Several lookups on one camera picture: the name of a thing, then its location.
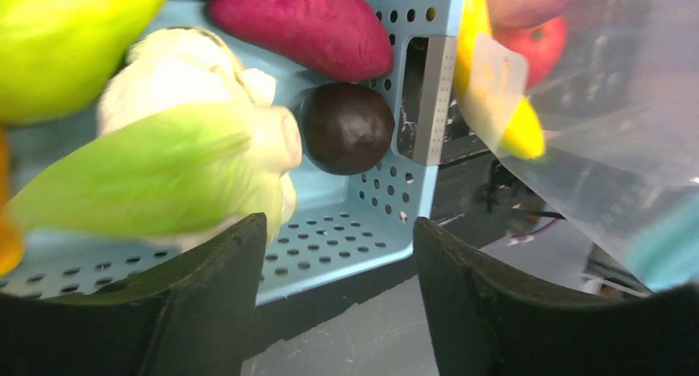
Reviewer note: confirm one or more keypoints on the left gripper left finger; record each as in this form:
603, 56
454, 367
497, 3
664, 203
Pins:
188, 316

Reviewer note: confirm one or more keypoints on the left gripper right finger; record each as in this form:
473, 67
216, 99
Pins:
486, 317

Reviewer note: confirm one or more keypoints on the large yellow banana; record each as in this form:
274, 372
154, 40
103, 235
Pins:
488, 86

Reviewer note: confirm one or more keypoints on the clear zip top bag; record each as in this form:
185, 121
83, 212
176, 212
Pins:
619, 113

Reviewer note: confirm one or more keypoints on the red apple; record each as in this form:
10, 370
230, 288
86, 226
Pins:
542, 46

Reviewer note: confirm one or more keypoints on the white cauliflower with leaves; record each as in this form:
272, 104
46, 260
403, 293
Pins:
189, 142

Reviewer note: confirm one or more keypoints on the orange carrot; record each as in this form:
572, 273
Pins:
12, 243

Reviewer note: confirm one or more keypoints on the dark round plum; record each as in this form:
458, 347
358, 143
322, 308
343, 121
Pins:
347, 128

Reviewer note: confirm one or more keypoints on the magenta sweet potato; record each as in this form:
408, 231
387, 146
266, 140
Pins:
342, 40

